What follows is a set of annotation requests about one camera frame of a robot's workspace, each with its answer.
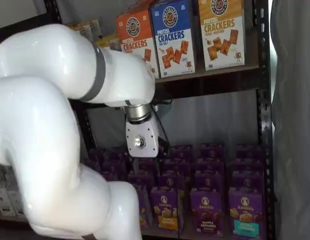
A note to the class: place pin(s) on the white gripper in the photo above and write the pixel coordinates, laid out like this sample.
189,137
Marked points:
142,140

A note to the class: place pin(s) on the purple Annie's box brown patch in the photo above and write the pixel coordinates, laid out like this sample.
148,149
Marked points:
207,212

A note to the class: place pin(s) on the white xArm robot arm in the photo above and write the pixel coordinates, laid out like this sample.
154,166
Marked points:
32,112

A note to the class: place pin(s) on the purple Annie's snack box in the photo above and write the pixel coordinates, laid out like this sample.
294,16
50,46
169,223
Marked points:
181,151
170,181
141,178
248,163
97,156
247,180
208,180
175,166
212,150
108,175
250,150
147,166
116,155
207,165

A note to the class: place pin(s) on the purple Annie's box yellow patch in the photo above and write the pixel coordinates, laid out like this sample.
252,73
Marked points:
165,210

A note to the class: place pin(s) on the purple Annie's box teal patch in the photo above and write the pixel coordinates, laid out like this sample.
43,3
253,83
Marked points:
246,212

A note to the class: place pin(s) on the wooden shelf board under crackers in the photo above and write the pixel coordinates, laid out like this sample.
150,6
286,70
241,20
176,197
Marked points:
220,73

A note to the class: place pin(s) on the black metal shelf rack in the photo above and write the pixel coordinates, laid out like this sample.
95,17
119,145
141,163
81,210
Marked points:
264,112

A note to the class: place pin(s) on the blue sea salt crackers box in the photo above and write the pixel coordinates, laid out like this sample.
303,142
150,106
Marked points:
175,37

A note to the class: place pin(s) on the orange cheddar pretzel crackers box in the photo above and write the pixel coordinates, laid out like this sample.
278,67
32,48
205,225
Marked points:
135,30

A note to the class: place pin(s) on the grey labelled equipment box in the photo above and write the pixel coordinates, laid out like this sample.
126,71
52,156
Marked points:
5,200

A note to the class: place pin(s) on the yellow honey mustard crackers box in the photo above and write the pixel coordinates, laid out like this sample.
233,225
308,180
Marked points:
220,37

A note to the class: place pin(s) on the grey fabric curtain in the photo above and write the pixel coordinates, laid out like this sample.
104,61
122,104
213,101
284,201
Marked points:
295,125

